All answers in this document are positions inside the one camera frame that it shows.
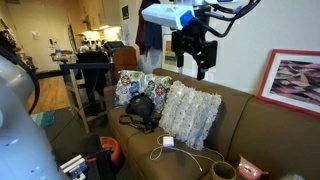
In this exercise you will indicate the small framed art print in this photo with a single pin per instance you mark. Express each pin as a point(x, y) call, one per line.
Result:
point(169, 56)

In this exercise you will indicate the teal rug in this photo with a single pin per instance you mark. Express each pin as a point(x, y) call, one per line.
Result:
point(43, 118)

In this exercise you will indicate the white power adapter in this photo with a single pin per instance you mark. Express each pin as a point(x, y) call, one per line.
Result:
point(168, 141)

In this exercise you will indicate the brown leather couch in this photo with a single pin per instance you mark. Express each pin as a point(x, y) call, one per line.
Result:
point(266, 140)

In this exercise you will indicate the floral patterned pillow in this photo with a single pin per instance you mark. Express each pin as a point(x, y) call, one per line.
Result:
point(130, 83)

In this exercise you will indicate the black cloth on table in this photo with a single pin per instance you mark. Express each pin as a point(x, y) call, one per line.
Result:
point(93, 73)

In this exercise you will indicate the pink tissue packet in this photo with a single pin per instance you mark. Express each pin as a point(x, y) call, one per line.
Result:
point(248, 171)

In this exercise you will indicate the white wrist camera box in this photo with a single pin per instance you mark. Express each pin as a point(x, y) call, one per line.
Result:
point(163, 15)

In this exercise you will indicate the dark woven rug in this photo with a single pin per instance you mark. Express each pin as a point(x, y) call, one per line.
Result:
point(66, 140)

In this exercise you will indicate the orange round floor object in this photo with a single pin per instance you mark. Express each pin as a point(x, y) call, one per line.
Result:
point(111, 143)

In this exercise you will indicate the round wicker basket bag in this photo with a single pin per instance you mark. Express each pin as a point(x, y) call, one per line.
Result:
point(216, 173)

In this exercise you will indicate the white shaggy pillow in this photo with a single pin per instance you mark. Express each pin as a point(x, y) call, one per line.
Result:
point(190, 113)

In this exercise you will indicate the clear plastic bottle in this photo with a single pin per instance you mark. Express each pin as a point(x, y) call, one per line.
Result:
point(57, 48)

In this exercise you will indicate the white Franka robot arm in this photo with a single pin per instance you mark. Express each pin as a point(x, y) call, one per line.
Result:
point(20, 133)

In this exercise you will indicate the white box stack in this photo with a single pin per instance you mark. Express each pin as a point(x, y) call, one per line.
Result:
point(73, 165)

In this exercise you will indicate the brown armchair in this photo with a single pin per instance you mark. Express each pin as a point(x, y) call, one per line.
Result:
point(125, 60)

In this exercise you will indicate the red framed picture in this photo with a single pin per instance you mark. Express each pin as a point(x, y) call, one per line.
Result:
point(293, 80)

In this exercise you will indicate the cream kitchen cabinet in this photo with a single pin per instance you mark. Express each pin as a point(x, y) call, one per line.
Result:
point(100, 13)

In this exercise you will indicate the red hanging garment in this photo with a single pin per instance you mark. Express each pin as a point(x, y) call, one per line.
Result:
point(140, 33)

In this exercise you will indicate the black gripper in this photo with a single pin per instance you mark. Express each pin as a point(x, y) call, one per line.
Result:
point(193, 33)

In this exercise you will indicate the dark blue hanging jacket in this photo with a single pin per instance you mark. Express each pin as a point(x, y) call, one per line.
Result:
point(152, 36)

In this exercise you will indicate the white fluffy plush toy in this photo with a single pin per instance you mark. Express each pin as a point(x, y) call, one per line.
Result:
point(291, 177)

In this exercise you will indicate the black wall poster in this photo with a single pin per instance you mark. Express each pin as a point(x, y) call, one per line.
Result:
point(125, 12)

